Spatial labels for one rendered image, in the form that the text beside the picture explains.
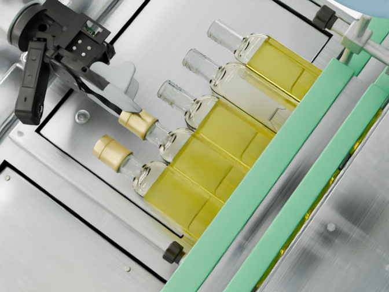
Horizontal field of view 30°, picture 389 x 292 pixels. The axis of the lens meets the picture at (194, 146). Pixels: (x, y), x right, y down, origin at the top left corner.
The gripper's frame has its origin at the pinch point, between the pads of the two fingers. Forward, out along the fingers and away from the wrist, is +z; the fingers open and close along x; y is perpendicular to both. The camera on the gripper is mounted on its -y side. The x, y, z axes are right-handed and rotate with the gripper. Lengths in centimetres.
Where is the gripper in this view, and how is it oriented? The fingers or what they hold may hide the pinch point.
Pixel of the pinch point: (131, 115)
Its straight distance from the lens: 99.6
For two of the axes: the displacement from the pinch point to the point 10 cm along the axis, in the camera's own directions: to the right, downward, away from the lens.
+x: 0.0, 3.0, 9.5
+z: 8.1, 5.6, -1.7
